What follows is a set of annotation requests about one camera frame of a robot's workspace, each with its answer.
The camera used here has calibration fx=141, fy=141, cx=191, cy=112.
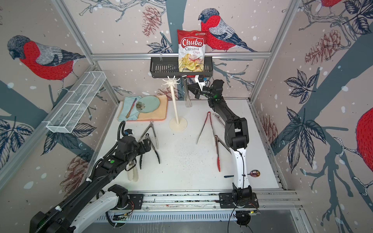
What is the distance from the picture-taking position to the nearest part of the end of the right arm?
77 cm

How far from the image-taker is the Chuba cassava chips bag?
848mm

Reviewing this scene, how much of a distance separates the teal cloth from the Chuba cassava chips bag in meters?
0.51

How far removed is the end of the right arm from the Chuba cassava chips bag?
5.0 inches

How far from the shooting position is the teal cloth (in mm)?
1097
